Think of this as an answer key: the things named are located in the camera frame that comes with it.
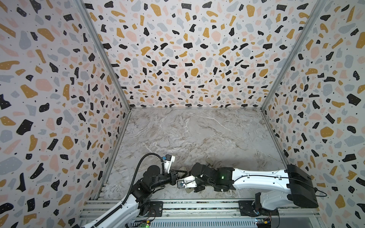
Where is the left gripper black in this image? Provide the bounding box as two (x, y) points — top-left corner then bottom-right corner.
(149, 169), (186, 191)

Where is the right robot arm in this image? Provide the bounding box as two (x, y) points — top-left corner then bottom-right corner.
(190, 163), (319, 211)

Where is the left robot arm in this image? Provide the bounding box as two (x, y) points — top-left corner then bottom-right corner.
(84, 153), (189, 228)

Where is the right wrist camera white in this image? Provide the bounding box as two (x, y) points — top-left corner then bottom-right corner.
(176, 175), (197, 189)

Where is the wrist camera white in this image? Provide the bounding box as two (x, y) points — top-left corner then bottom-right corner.
(162, 154), (175, 174)
(176, 175), (197, 189)

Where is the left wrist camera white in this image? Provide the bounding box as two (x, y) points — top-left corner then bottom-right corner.
(162, 154), (175, 174)

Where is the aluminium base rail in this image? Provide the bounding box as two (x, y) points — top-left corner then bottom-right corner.
(79, 199), (323, 220)

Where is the perforated cable tray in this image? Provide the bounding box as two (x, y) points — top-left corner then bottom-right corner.
(128, 218), (258, 228)

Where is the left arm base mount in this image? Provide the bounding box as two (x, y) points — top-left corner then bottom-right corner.
(139, 201), (163, 218)

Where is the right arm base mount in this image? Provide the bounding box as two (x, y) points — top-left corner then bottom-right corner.
(238, 192), (279, 217)

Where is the left corner aluminium post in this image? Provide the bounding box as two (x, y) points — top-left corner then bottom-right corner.
(74, 0), (131, 113)

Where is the corner aluminium post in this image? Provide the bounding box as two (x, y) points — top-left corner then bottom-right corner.
(260, 0), (326, 113)
(74, 0), (131, 113)

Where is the right corner aluminium post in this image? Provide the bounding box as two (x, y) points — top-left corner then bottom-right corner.
(260, 0), (326, 113)

